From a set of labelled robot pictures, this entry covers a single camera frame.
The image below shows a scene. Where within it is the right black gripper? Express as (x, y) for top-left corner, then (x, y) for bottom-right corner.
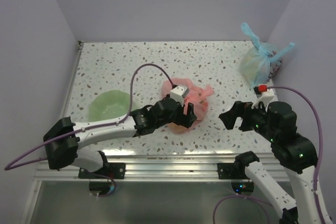
(219, 99), (278, 141)

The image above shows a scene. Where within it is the pink plastic bag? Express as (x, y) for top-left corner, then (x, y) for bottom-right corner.
(168, 78), (215, 134)

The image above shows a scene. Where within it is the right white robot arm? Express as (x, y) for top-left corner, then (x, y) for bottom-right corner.
(219, 101), (332, 223)

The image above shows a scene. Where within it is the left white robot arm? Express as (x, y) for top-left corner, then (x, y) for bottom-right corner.
(43, 95), (197, 179)

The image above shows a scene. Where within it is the blue knotted plastic bag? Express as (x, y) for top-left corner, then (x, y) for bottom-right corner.
(239, 23), (295, 87)

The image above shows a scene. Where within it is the green plastic plate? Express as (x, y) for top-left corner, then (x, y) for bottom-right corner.
(88, 90), (133, 122)

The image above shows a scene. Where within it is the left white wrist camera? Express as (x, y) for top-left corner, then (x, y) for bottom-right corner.
(169, 85), (190, 105)

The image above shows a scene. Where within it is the aluminium mounting rail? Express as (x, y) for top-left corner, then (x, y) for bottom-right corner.
(34, 155), (297, 182)

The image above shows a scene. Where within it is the right black base bracket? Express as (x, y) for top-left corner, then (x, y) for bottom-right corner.
(217, 163), (248, 179)

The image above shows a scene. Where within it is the black base bracket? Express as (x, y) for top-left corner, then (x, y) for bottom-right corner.
(217, 163), (248, 179)
(78, 163), (126, 179)

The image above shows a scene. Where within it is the left black base bracket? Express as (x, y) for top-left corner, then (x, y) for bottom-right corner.
(78, 163), (126, 179)

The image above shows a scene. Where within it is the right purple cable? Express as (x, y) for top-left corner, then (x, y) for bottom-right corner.
(214, 85), (324, 224)

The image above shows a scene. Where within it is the purple cable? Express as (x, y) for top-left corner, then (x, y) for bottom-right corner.
(4, 63), (175, 171)
(214, 85), (324, 224)

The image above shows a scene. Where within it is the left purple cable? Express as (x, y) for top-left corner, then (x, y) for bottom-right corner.
(4, 63), (175, 171)

